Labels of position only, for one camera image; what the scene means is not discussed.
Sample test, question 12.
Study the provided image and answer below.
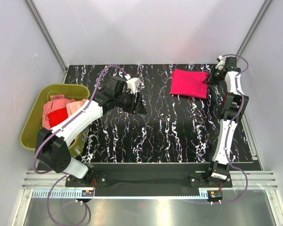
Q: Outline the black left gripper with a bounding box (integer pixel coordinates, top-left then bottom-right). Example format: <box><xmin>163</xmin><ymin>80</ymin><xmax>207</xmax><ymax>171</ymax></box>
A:
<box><xmin>115</xmin><ymin>90</ymin><xmax>147</xmax><ymax>115</ymax></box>

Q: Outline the white slotted cable duct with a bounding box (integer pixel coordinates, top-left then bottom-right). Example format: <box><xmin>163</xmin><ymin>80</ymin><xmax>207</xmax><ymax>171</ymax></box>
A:
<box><xmin>32</xmin><ymin>189</ymin><xmax>208</xmax><ymax>200</ymax></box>

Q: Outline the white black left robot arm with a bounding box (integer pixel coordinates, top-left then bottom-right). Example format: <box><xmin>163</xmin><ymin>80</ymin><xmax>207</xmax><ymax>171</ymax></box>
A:
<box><xmin>35</xmin><ymin>76</ymin><xmax>147</xmax><ymax>186</ymax></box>

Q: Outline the red folded shirt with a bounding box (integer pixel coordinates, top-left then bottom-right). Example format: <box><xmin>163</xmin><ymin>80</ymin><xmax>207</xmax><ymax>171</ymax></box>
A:
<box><xmin>47</xmin><ymin>107</ymin><xmax>72</xmax><ymax>129</ymax></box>

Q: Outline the aluminium frame post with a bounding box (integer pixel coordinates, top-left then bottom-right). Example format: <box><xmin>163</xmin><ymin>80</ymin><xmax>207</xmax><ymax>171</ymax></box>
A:
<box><xmin>24</xmin><ymin>0</ymin><xmax>68</xmax><ymax>72</ymax></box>
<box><xmin>236</xmin><ymin>0</ymin><xmax>273</xmax><ymax>60</ymax></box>

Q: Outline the aluminium right frame post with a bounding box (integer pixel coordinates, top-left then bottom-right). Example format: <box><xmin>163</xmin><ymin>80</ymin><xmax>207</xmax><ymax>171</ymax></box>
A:
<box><xmin>236</xmin><ymin>0</ymin><xmax>273</xmax><ymax>60</ymax></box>

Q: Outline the salmon pink shirt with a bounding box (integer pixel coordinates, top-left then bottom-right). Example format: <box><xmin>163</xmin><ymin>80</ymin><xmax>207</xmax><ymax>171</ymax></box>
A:
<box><xmin>42</xmin><ymin>94</ymin><xmax>75</xmax><ymax>129</ymax></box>

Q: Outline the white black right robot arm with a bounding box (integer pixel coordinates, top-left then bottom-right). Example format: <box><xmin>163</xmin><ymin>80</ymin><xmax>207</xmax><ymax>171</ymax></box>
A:
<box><xmin>202</xmin><ymin>54</ymin><xmax>249</xmax><ymax>187</ymax></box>

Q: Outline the aluminium left frame post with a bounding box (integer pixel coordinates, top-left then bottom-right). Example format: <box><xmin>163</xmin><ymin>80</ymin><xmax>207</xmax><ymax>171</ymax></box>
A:
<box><xmin>24</xmin><ymin>0</ymin><xmax>68</xmax><ymax>72</ymax></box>

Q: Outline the magenta pink t-shirt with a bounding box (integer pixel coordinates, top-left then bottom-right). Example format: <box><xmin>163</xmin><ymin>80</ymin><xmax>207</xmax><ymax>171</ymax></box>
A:
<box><xmin>170</xmin><ymin>69</ymin><xmax>209</xmax><ymax>99</ymax></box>

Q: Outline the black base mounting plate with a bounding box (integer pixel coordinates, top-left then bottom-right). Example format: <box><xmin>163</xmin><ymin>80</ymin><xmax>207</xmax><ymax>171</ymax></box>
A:
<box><xmin>65</xmin><ymin>161</ymin><xmax>261</xmax><ymax>197</ymax></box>

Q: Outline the light pink shirt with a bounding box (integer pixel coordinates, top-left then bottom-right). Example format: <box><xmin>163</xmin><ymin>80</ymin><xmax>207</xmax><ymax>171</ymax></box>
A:
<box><xmin>66</xmin><ymin>99</ymin><xmax>87</xmax><ymax>117</ymax></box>

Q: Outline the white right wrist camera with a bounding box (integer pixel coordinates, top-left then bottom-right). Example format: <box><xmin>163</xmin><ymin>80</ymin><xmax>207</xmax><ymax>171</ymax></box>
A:
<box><xmin>215</xmin><ymin>56</ymin><xmax>225</xmax><ymax>70</ymax></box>

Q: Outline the olive green plastic bin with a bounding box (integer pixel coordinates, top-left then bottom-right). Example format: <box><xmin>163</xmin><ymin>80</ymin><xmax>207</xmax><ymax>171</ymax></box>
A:
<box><xmin>20</xmin><ymin>84</ymin><xmax>90</xmax><ymax>151</ymax></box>

